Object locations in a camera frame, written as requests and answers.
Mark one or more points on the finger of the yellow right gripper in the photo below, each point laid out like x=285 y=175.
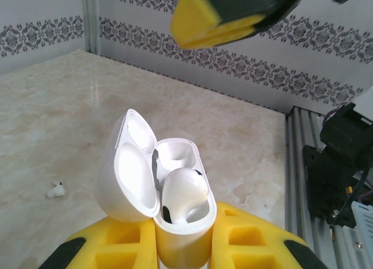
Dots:
x=233 y=33
x=198 y=15

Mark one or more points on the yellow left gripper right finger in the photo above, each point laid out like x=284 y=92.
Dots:
x=247 y=245

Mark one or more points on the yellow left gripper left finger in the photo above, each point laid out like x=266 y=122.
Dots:
x=122 y=245

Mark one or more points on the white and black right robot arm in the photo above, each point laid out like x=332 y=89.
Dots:
x=346 y=135

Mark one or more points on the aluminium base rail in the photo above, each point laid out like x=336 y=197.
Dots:
x=294 y=164

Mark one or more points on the aluminium frame post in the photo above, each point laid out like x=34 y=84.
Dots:
x=91 y=18

